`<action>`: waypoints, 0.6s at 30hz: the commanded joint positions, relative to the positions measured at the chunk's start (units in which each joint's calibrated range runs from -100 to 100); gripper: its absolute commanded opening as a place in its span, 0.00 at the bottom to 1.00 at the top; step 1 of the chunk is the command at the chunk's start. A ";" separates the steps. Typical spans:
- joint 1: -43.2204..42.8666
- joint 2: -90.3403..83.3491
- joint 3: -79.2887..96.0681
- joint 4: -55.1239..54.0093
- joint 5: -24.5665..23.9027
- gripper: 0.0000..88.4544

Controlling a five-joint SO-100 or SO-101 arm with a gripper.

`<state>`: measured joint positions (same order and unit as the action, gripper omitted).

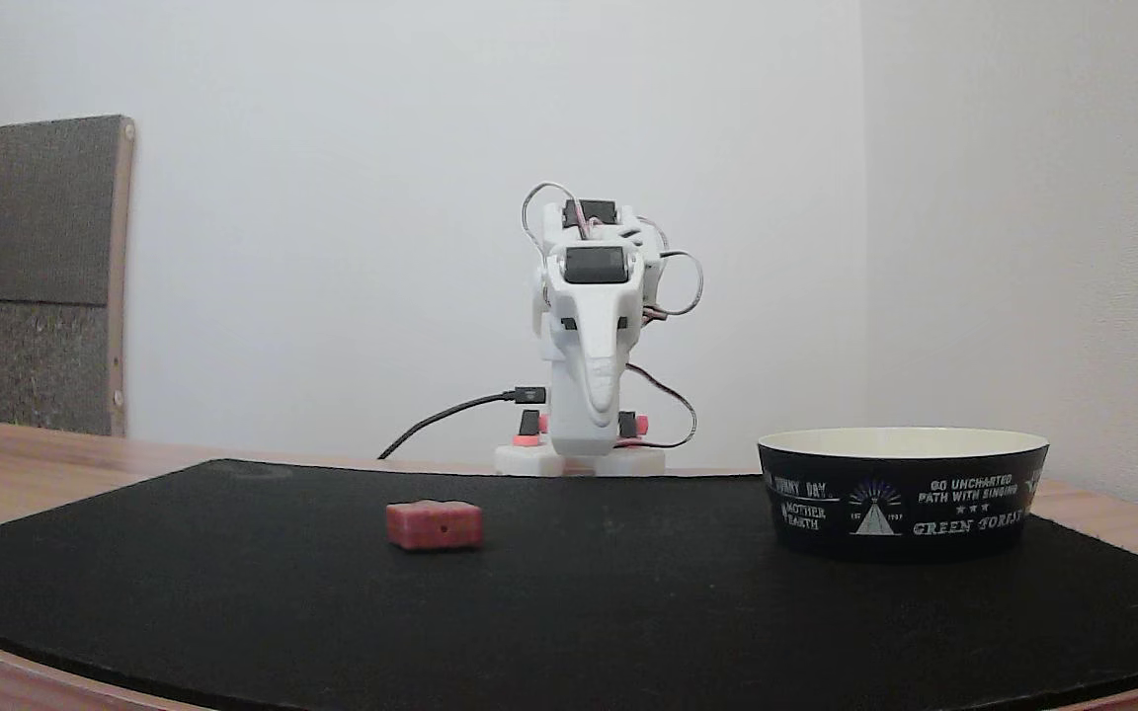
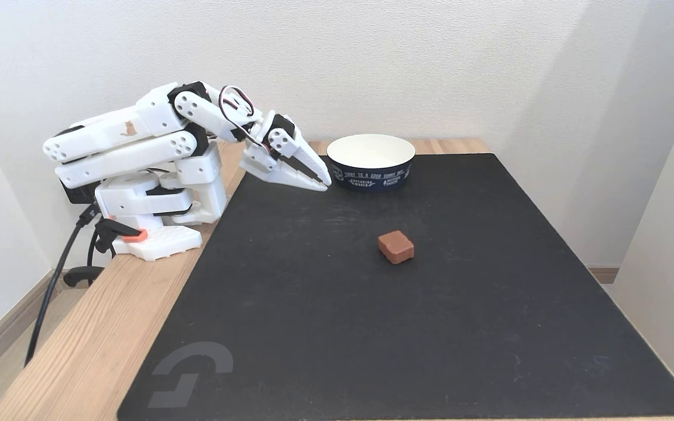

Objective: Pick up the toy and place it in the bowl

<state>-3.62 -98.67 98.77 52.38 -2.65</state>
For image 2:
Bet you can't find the brown square block toy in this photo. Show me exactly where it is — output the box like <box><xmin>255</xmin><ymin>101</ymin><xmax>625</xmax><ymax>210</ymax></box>
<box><xmin>378</xmin><ymin>230</ymin><xmax>415</xmax><ymax>265</ymax></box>

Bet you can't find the navy paper bowl white print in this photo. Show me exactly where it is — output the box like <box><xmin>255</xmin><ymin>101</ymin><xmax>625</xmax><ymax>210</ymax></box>
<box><xmin>326</xmin><ymin>134</ymin><xmax>417</xmax><ymax>193</ymax></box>

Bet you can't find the orange black table clamp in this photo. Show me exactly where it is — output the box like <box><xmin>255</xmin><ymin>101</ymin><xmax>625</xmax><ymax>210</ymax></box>
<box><xmin>63</xmin><ymin>217</ymin><xmax>150</xmax><ymax>288</ymax></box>

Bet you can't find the black desk mat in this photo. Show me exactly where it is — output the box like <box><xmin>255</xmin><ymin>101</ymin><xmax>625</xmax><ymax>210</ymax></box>
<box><xmin>116</xmin><ymin>153</ymin><xmax>674</xmax><ymax>421</ymax></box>

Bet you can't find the red black white servo wire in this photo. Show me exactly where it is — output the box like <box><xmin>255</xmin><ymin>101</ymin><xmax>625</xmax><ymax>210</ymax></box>
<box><xmin>218</xmin><ymin>85</ymin><xmax>270</xmax><ymax>154</ymax></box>

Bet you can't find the black power cable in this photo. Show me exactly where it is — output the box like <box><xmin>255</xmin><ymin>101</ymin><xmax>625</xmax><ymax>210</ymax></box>
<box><xmin>23</xmin><ymin>203</ymin><xmax>102</xmax><ymax>368</ymax></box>

